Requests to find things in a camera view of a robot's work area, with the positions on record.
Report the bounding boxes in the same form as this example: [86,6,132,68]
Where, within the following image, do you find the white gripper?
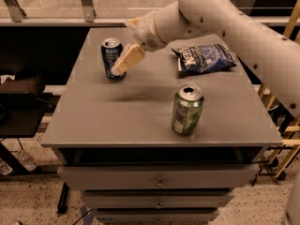
[112,11,166,76]

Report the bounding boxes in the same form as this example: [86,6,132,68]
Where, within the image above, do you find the blue pepsi can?
[100,37,126,81]

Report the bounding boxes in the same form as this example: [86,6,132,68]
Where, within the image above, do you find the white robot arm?
[112,0,300,119]

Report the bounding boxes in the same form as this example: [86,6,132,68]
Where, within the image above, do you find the green soda can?
[172,84,204,136]

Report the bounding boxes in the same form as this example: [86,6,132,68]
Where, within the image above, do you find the blue chip bag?
[172,44,236,75]

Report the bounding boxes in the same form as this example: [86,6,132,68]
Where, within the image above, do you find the grey drawer cabinet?
[42,28,281,225]

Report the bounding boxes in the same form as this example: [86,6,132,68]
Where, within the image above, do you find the black side table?
[0,75,54,176]

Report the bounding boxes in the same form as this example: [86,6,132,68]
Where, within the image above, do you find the clear plastic bottle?
[17,150,37,173]

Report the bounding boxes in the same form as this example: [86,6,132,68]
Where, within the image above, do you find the metal railing frame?
[0,0,296,26]

